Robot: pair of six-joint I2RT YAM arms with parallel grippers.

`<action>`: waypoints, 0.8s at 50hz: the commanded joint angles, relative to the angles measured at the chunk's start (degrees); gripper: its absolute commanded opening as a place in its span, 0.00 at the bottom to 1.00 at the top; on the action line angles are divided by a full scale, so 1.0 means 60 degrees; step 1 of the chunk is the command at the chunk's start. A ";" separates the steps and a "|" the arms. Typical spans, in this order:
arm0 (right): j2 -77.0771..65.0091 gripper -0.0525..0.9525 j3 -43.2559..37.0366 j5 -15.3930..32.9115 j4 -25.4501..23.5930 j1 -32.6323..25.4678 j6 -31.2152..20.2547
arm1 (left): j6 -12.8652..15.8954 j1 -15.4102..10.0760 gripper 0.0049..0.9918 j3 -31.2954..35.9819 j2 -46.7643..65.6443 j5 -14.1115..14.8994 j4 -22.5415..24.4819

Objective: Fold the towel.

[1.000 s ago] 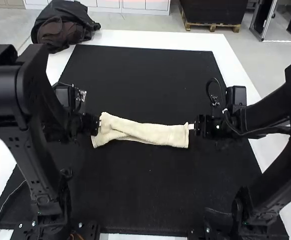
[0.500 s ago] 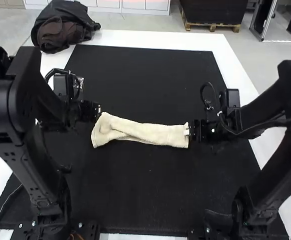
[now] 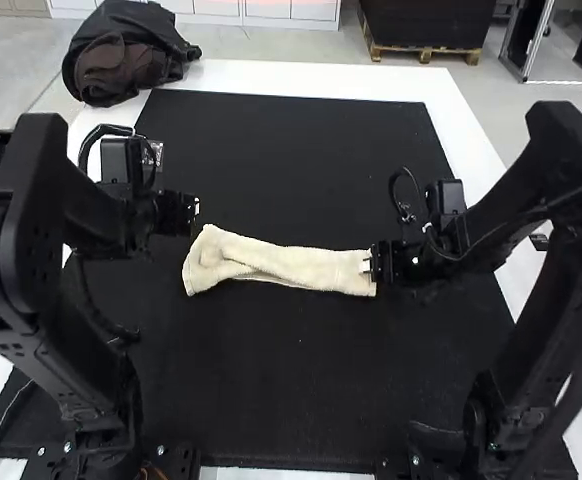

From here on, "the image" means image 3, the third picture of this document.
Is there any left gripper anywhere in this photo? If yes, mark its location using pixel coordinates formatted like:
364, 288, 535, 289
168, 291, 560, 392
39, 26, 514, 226
152, 188, 203, 237

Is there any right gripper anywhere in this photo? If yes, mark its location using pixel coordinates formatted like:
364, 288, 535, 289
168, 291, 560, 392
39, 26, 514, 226
368, 239, 435, 287

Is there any pale towel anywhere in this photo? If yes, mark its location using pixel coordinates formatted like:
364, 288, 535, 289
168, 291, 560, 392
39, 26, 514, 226
180, 223, 380, 301

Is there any black mat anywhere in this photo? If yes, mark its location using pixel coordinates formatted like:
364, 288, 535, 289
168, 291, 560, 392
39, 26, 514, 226
0, 88, 522, 464

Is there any black bag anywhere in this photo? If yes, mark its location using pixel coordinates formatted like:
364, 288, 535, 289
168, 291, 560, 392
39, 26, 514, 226
62, 0, 204, 108

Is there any grey cupboard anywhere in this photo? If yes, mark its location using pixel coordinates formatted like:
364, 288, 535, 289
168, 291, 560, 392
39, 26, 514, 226
45, 0, 343, 24

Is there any wooden pallet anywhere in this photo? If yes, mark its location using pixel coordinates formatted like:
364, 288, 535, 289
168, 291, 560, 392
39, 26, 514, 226
357, 7, 483, 67

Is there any black crate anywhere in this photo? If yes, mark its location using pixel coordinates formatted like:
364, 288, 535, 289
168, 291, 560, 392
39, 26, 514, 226
358, 0, 505, 49

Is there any black cable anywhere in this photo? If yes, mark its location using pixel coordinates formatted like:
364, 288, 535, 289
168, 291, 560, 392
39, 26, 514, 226
387, 167, 423, 224
77, 123, 137, 169

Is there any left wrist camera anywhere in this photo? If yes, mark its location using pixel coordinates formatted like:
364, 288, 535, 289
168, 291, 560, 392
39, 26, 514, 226
99, 136, 168, 184

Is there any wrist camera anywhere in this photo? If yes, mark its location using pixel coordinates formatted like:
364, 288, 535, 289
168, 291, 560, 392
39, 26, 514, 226
422, 178, 468, 217
99, 136, 168, 184

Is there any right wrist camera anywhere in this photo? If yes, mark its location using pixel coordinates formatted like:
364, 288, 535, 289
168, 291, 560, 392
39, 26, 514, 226
422, 178, 468, 217

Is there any metal frame cart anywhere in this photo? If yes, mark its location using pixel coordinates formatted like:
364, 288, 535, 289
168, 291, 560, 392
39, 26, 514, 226
497, 0, 582, 85

